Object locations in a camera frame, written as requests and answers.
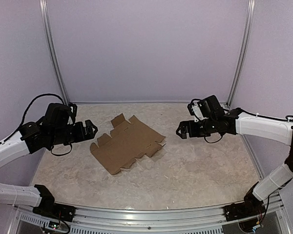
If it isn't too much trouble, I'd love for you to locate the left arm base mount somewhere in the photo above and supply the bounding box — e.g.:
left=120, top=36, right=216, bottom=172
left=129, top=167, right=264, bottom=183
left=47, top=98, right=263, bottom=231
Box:
left=33, top=203, right=76, bottom=222

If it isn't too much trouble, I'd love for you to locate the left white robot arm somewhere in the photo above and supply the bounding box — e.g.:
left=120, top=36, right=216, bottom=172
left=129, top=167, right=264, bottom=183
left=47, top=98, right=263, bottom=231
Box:
left=0, top=103, right=98, bottom=217

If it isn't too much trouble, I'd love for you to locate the brown cardboard box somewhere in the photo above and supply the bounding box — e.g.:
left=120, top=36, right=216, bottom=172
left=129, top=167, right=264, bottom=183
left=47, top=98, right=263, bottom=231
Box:
left=90, top=114, right=166, bottom=175

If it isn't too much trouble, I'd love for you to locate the right aluminium frame post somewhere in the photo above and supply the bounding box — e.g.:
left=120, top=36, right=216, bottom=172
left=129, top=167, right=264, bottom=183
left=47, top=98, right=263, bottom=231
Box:
left=226, top=0, right=256, bottom=107

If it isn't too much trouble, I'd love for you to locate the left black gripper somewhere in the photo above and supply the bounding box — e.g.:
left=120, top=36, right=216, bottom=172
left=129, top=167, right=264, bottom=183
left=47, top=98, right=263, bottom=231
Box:
left=50, top=119, right=98, bottom=146

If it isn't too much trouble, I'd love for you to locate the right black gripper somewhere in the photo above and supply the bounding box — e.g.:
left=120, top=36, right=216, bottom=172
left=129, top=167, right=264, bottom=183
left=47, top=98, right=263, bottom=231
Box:
left=176, top=117, right=217, bottom=138

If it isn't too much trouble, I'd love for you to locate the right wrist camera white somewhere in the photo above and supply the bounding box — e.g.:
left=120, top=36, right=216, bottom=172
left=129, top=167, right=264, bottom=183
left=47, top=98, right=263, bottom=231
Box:
left=187, top=98, right=204, bottom=122

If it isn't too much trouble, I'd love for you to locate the left aluminium frame post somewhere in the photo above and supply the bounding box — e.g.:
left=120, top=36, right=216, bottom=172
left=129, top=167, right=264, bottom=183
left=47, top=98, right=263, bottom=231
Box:
left=39, top=0, right=69, bottom=104

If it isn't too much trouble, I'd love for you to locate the front aluminium frame rail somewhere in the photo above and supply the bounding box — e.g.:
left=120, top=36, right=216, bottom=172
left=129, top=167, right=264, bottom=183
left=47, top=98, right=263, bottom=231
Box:
left=8, top=193, right=293, bottom=234

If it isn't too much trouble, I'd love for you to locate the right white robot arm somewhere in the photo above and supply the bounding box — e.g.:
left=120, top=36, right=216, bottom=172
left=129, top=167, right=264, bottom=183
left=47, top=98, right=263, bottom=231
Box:
left=176, top=95, right=293, bottom=216

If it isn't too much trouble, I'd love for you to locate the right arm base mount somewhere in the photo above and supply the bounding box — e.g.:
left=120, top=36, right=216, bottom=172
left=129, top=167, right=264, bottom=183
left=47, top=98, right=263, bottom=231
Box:
left=223, top=201, right=266, bottom=222

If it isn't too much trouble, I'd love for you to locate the aluminium frame post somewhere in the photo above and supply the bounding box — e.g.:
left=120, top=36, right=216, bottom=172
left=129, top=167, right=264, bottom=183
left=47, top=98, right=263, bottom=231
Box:
left=39, top=0, right=69, bottom=104
left=226, top=0, right=256, bottom=107

